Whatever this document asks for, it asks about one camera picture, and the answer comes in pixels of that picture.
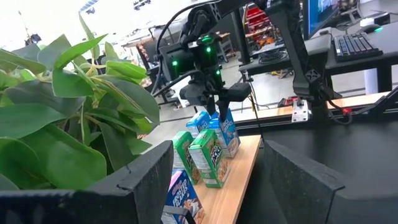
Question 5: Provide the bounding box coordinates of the red storage rack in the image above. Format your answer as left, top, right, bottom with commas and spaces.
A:
244, 6, 276, 47

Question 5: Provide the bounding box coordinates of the black computer keyboard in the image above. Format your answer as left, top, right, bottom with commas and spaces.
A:
333, 30, 384, 62

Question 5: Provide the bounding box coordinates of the Frosted Flakes cereal box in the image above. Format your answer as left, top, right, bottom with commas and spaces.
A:
160, 169, 205, 224

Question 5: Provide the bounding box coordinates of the black diagonal rig bar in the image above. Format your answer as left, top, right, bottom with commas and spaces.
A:
366, 85, 398, 118

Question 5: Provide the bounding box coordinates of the white metal bracket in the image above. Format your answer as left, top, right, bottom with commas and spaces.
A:
291, 99, 311, 123

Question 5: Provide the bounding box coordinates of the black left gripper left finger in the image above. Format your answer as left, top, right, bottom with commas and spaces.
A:
0, 140, 174, 224

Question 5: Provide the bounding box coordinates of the Rice Krispies cereal box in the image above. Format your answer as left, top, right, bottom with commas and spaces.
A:
185, 111, 211, 138
208, 108, 241, 159

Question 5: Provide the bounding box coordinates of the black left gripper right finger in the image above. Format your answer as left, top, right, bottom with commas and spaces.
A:
263, 140, 398, 224

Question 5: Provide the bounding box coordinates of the wooden shelf board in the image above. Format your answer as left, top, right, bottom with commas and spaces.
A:
192, 134, 262, 224

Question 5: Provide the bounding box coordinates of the computer monitor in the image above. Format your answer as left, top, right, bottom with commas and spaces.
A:
302, 0, 340, 40

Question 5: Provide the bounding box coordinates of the Apple Jacks cereal box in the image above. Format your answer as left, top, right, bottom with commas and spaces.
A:
172, 130, 201, 185
188, 128, 231, 189

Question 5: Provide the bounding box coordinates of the black computer mouse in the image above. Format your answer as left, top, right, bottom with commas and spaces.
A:
359, 23, 384, 34

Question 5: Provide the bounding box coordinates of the black rig upright post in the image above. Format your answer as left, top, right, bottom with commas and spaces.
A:
267, 0, 335, 125

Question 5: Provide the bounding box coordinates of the black office desk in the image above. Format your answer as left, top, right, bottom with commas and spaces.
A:
239, 21, 398, 94

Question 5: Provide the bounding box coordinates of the green leafy potted tree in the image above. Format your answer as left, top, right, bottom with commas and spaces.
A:
0, 12, 161, 191

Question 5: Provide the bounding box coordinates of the white panel under desk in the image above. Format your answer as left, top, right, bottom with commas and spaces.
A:
363, 68, 379, 94

